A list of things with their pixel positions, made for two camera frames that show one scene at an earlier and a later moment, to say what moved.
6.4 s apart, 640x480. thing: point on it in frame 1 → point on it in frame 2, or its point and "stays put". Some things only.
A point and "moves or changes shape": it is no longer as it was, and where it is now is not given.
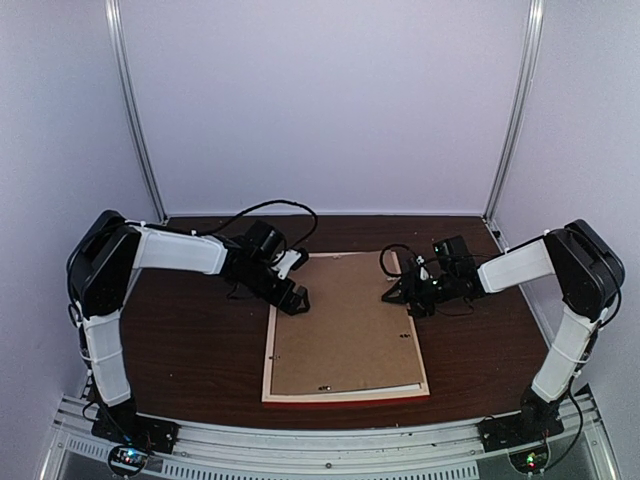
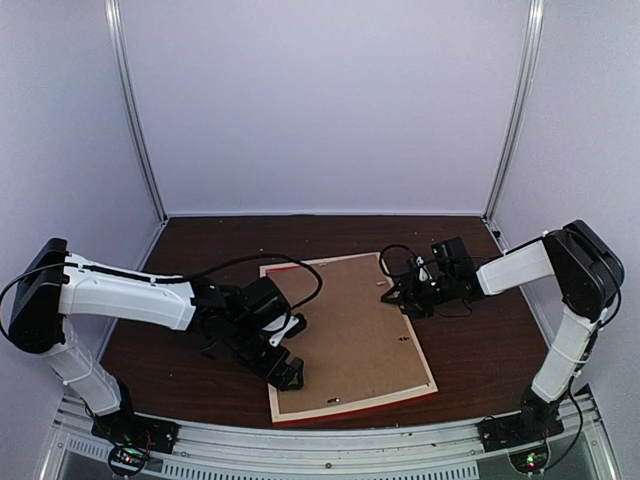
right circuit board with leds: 529,461 stays put
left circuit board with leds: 128,458 stays put
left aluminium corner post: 151,173 stays put
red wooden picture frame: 342,399 moves or changes shape
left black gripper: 289,308 → 268,371
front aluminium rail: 436,449 stays put
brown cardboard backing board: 350,338 moves or changes shape
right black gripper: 411,290 stays put
